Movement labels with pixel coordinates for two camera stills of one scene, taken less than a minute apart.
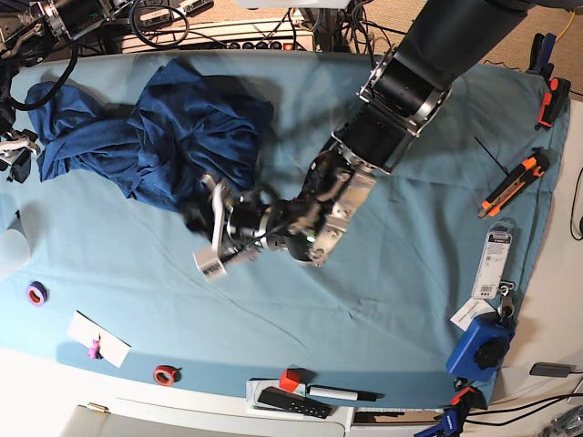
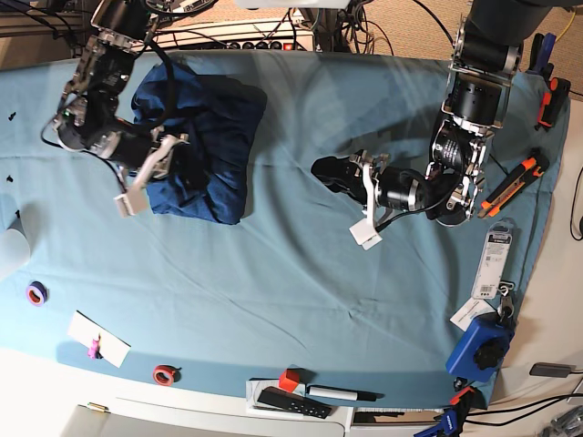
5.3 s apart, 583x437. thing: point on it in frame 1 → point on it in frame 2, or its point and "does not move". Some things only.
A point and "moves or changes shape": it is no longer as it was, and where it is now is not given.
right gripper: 246,221 → 396,188
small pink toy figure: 94,352 does not move
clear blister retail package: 493,259 does not move
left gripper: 16,139 → 153,151
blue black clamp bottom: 453,417 does not move
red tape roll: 166,375 does not move
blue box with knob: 480,350 does not move
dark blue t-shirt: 187,127 moves or changes shape
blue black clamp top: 541,50 does not move
